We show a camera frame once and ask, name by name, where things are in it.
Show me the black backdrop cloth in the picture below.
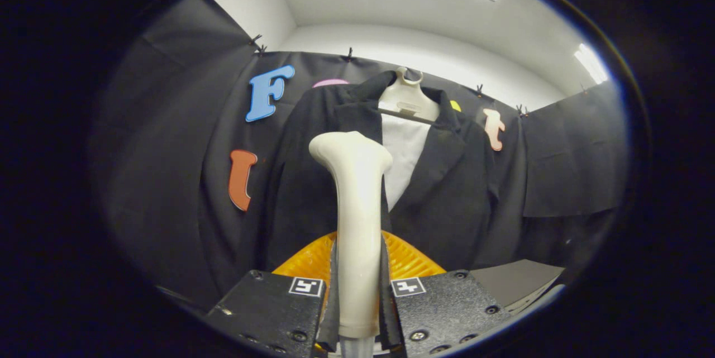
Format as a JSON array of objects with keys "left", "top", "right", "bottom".
[{"left": 92, "top": 0, "right": 629, "bottom": 314}]

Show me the white shirt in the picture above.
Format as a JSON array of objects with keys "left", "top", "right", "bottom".
[{"left": 382, "top": 114, "right": 432, "bottom": 212}]

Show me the black suit jacket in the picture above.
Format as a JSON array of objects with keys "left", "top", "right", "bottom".
[{"left": 263, "top": 70, "right": 523, "bottom": 273}]

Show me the white garment steamer with hose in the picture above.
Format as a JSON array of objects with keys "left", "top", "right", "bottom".
[{"left": 308, "top": 131, "right": 393, "bottom": 358}]

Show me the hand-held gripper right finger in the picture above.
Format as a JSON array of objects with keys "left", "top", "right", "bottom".
[{"left": 381, "top": 231, "right": 512, "bottom": 358}]

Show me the grey cabinet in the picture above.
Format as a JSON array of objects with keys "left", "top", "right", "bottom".
[{"left": 472, "top": 259, "right": 566, "bottom": 315}]

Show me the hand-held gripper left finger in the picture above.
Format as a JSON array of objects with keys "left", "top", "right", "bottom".
[{"left": 206, "top": 232, "right": 340, "bottom": 358}]

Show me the small ceiling light panel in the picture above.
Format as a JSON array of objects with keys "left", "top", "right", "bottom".
[{"left": 574, "top": 44, "right": 609, "bottom": 85}]

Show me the row of black backdrop clips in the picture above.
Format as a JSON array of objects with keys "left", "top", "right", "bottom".
[{"left": 198, "top": 0, "right": 590, "bottom": 118}]

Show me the cream plastic clothes hanger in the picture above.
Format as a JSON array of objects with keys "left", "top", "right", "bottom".
[{"left": 378, "top": 66, "right": 442, "bottom": 125}]

